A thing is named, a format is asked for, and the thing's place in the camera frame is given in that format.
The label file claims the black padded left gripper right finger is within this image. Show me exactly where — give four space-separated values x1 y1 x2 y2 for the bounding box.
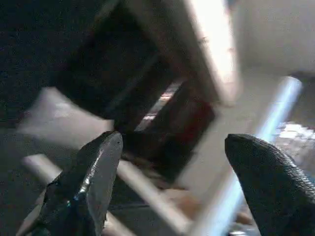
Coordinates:
224 134 315 236

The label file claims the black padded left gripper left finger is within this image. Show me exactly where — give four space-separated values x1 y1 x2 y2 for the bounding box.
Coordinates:
17 130 124 236

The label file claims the white plastic table top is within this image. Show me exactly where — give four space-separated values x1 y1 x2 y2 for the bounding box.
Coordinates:
22 154 193 236

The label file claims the white plastic table leg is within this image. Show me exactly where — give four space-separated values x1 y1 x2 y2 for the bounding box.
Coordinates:
189 75 304 236

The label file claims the white cabinet with glass doors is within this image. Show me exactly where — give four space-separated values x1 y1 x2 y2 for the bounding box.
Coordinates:
59 0 315 197

